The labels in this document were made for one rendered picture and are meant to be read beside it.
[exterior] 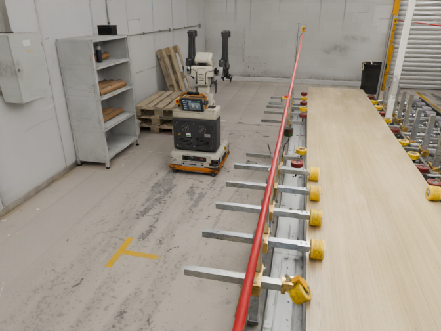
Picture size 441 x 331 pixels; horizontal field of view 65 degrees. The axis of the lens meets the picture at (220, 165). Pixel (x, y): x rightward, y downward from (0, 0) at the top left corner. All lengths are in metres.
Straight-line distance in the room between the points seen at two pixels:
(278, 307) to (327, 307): 0.40
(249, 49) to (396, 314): 9.16
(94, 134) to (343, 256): 3.56
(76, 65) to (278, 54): 6.65
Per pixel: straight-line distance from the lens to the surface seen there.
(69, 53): 4.45
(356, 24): 10.05
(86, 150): 4.70
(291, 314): 1.70
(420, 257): 1.74
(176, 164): 4.29
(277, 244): 1.53
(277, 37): 10.01
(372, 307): 1.42
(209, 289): 2.68
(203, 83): 4.31
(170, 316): 2.53
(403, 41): 3.70
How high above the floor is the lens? 1.85
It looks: 24 degrees down
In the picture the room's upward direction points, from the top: straight up
